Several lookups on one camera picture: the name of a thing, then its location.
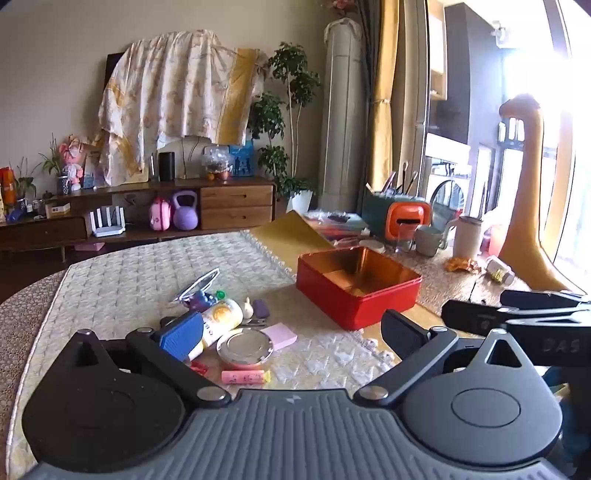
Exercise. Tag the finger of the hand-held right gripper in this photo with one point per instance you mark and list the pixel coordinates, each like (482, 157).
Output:
(471, 316)
(540, 299)

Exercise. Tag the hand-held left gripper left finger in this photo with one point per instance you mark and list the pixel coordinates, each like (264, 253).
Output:
(180, 337)

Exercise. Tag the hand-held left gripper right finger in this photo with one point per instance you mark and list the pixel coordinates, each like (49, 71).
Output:
(401, 332)

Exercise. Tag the white yellow bottle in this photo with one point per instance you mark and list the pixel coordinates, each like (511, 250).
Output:
(221, 318)

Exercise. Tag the red tin box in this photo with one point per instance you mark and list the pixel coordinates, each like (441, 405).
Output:
(364, 300)

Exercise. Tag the white sunglasses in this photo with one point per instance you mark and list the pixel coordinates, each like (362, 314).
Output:
(198, 284)

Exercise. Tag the small green plastic toy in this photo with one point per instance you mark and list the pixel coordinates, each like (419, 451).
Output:
(220, 294)

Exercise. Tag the pink sticky note pad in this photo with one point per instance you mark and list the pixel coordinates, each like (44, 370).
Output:
(279, 336)

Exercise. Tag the gold floral table cover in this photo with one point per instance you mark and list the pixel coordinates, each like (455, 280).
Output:
(461, 286)

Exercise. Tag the small blue purple toy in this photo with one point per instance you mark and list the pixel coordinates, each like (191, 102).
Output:
(201, 302)

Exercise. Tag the small clear jar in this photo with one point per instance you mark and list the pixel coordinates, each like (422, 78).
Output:
(499, 270)

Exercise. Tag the orange snack packet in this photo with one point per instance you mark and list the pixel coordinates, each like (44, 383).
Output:
(461, 264)

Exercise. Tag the small white bulb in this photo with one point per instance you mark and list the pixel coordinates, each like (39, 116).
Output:
(248, 308)

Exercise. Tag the pink lip balm tube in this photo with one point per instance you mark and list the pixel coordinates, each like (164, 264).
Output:
(242, 377)

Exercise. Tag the metal nail clipper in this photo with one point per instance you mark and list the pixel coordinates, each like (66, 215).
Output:
(254, 322)

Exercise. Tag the white lidded jug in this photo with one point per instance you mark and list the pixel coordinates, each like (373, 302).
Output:
(467, 237)

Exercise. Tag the cream quilted tablecloth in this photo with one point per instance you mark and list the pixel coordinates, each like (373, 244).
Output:
(120, 286)

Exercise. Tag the orange long-neck plush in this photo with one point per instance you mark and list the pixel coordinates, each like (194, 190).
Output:
(526, 221)

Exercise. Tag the purple eraser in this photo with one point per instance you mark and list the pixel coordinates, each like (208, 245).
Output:
(261, 308)

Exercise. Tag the pale green mug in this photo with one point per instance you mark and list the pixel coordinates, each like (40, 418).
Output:
(428, 241)

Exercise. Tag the clear drinking glass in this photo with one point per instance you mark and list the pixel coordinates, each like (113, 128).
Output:
(404, 237)

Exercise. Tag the green orange desk organizer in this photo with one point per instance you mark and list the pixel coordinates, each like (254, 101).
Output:
(397, 214)

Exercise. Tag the stack of books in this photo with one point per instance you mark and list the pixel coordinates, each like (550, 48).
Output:
(341, 226)

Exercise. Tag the purple kettlebell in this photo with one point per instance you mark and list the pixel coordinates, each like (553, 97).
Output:
(185, 214)

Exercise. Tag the pink toy case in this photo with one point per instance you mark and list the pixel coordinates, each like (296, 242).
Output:
(160, 216)

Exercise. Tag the flat pink box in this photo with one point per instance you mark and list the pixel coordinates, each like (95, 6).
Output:
(90, 247)

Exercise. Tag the washing machine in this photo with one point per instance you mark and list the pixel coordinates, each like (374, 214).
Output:
(445, 187)

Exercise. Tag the white router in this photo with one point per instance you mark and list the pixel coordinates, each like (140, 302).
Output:
(108, 226)

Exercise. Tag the wooden TV cabinet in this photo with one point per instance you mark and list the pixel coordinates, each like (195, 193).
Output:
(231, 203)

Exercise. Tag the paint brush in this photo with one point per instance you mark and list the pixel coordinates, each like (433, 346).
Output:
(405, 177)
(412, 182)

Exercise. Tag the yellow placemat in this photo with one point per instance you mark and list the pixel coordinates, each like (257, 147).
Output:
(286, 235)

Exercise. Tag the black speaker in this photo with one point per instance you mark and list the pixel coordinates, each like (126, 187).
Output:
(166, 166)

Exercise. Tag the small cardboard box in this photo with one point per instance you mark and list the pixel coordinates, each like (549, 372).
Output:
(57, 210)

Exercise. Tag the plastic bag of fruit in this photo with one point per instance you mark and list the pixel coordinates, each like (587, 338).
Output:
(216, 161)

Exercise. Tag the blue gift bag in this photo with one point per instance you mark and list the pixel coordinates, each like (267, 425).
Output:
(242, 159)

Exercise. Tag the pink doll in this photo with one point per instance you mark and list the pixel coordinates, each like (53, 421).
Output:
(74, 161)

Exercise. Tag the small potted plant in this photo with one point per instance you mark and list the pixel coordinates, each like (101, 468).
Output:
(25, 184)
(57, 170)

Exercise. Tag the covered tower air conditioner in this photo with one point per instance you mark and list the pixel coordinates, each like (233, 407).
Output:
(342, 115)

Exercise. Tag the orange bottle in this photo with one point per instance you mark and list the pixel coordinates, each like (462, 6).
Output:
(7, 187)

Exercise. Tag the yellow curtain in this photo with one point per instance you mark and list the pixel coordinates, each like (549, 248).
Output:
(388, 92)

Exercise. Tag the tall potted plant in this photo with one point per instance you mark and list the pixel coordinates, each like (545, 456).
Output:
(288, 120)

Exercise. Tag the floral cloth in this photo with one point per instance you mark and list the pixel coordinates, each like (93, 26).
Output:
(180, 92)

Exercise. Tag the black television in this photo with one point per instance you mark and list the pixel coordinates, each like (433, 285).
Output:
(112, 67)

